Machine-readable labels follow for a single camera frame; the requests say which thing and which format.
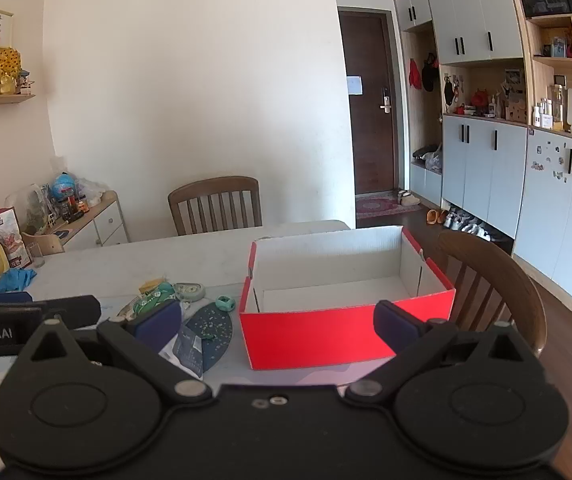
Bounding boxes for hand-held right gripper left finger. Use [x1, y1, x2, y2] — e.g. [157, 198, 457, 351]
[16, 299, 213, 406]

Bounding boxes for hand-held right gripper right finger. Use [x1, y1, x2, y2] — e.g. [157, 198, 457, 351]
[344, 299, 540, 405]

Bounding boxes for green snack packet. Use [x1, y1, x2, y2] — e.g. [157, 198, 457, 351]
[118, 282, 177, 318]

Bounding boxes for red cardboard box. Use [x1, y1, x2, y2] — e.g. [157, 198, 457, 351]
[238, 226, 456, 371]

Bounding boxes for blue rubber gloves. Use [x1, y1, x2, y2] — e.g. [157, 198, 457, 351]
[0, 268, 38, 294]

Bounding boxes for dark blue calculator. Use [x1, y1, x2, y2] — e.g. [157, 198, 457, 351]
[172, 325, 204, 378]

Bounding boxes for dark blue patterned packet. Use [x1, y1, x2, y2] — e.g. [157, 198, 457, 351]
[183, 301, 234, 373]

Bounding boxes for red white carton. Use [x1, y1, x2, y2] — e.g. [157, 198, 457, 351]
[0, 207, 33, 269]

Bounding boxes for wooden baby chair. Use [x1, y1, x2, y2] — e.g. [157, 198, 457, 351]
[21, 225, 74, 254]

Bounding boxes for white sideboard cabinet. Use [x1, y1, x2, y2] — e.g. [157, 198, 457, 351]
[61, 191, 130, 251]

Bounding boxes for clear bag with plants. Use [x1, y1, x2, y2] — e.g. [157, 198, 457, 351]
[8, 183, 51, 234]

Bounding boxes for wooden slat-back chair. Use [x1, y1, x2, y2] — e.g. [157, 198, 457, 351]
[436, 230, 549, 357]
[168, 176, 263, 237]

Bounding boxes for patterned door rug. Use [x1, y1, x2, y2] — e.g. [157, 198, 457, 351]
[356, 192, 423, 221]

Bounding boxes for clear plastic bag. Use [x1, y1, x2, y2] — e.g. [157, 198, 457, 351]
[77, 177, 105, 207]

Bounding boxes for blue round bag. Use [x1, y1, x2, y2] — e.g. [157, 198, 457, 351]
[50, 172, 78, 201]

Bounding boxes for row of white shoes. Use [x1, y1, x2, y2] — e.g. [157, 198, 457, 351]
[443, 207, 497, 242]

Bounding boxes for grey plastic bag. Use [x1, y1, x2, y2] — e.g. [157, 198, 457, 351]
[423, 142, 444, 172]

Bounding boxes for brown entrance door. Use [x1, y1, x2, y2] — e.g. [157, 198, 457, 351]
[338, 7, 401, 197]

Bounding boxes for yellow flower bouquet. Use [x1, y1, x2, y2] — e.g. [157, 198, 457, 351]
[0, 47, 23, 95]

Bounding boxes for black hanging bag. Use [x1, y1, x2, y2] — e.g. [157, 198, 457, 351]
[422, 52, 439, 92]

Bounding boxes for clear tall bottle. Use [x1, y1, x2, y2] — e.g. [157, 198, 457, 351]
[550, 85, 565, 131]

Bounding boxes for white wall cabinet unit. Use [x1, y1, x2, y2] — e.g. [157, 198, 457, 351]
[393, 0, 572, 333]

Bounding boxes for wooden wall shelf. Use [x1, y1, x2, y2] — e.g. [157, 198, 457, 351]
[0, 92, 37, 109]

